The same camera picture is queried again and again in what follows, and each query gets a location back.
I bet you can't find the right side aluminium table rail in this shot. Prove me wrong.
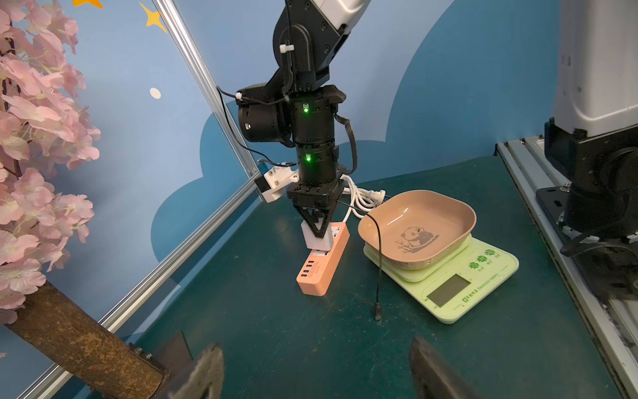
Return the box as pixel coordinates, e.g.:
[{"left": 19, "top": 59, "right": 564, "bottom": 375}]
[{"left": 18, "top": 172, "right": 260, "bottom": 399}]

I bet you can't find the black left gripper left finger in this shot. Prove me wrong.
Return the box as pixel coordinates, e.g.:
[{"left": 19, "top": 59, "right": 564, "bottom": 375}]
[{"left": 166, "top": 343, "right": 225, "bottom": 399}]

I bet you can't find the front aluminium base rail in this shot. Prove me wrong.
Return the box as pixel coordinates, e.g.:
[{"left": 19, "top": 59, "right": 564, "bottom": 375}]
[{"left": 496, "top": 136, "right": 637, "bottom": 398}]

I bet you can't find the pink blossom artificial tree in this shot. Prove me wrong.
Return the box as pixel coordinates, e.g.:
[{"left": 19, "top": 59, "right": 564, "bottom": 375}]
[{"left": 1, "top": 1, "right": 165, "bottom": 398}]

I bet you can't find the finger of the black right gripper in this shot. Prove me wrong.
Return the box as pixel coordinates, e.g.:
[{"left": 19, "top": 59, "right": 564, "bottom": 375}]
[
  {"left": 293, "top": 204, "right": 324, "bottom": 239},
  {"left": 319, "top": 199, "right": 340, "bottom": 239}
]

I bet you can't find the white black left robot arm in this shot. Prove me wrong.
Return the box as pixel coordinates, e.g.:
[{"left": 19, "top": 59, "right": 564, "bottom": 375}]
[{"left": 167, "top": 1, "right": 637, "bottom": 397}]

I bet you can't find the black USB charging cable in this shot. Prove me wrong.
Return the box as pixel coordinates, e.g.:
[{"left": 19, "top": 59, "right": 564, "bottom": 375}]
[{"left": 336, "top": 199, "right": 384, "bottom": 322}]

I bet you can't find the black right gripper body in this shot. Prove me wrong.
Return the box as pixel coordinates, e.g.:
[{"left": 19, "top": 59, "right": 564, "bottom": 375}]
[{"left": 287, "top": 180, "right": 344, "bottom": 209}]

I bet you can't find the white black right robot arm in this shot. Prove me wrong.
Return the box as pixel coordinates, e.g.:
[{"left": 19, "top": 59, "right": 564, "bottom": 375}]
[{"left": 235, "top": 0, "right": 369, "bottom": 239}]

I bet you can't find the dark metal tree base plate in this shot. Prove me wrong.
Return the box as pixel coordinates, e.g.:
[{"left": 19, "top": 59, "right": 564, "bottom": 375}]
[{"left": 153, "top": 331, "right": 194, "bottom": 398}]

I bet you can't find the pink white power strip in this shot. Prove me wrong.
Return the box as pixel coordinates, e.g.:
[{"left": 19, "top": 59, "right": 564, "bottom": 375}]
[{"left": 296, "top": 222, "right": 350, "bottom": 297}]

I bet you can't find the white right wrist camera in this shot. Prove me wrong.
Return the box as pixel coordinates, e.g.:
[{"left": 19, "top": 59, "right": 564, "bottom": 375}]
[{"left": 254, "top": 166, "right": 299, "bottom": 203}]

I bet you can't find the white USB power adapter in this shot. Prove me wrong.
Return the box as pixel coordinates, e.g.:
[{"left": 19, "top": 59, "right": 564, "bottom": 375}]
[{"left": 301, "top": 221, "right": 334, "bottom": 252}]

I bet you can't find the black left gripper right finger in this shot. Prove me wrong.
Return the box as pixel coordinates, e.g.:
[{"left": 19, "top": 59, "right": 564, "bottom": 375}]
[{"left": 409, "top": 337, "right": 481, "bottom": 399}]

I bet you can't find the right aluminium corner post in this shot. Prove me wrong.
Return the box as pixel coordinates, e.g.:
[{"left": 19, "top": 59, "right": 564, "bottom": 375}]
[{"left": 153, "top": 0, "right": 259, "bottom": 180}]

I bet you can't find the pink square panda bowl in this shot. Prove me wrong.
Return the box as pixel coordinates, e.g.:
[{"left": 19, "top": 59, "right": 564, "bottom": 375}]
[{"left": 358, "top": 190, "right": 477, "bottom": 270}]

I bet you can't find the white coiled power strip cord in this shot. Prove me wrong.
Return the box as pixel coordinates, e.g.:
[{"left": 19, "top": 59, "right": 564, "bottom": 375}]
[{"left": 338, "top": 173, "right": 388, "bottom": 223}]

